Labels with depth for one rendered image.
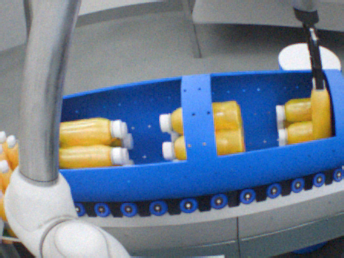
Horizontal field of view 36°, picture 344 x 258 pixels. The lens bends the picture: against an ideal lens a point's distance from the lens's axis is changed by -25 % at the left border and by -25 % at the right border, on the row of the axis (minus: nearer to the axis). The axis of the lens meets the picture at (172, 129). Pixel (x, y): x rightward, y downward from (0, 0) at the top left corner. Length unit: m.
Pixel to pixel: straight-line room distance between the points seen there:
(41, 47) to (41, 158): 0.21
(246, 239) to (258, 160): 0.29
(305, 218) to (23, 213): 0.86
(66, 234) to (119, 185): 0.55
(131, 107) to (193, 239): 0.39
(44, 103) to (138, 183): 0.54
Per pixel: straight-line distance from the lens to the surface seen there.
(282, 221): 1.65
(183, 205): 1.61
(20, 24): 5.46
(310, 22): 1.36
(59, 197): 1.13
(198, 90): 1.51
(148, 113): 1.75
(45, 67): 1.03
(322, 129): 1.53
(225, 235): 1.66
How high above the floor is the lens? 2.01
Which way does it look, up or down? 34 degrees down
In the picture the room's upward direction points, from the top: 12 degrees counter-clockwise
